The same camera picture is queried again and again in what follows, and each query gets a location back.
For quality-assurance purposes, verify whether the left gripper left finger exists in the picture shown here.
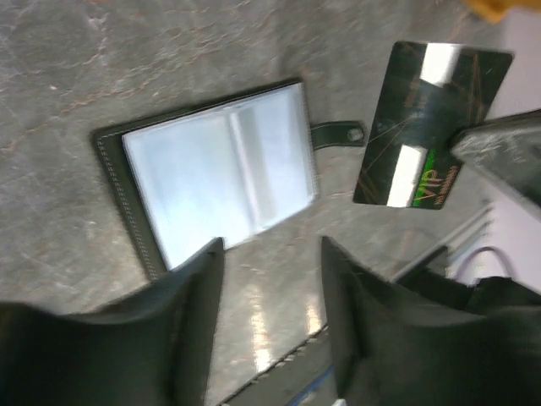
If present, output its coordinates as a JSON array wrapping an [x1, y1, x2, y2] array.
[[1, 239, 224, 405]]

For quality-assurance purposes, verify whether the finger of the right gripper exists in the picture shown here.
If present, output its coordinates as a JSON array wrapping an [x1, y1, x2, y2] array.
[[450, 110, 540, 207]]

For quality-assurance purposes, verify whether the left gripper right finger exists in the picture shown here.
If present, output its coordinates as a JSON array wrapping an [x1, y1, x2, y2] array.
[[320, 237, 540, 405]]

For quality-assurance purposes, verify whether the black VIP card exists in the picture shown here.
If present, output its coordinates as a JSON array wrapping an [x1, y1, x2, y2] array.
[[352, 41, 514, 211]]

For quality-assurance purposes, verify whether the black card holder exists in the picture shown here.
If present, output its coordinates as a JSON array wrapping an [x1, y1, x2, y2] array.
[[90, 78, 366, 280]]

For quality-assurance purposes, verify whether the yellow canvas tote bag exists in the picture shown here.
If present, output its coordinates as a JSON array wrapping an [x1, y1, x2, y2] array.
[[462, 0, 516, 24]]

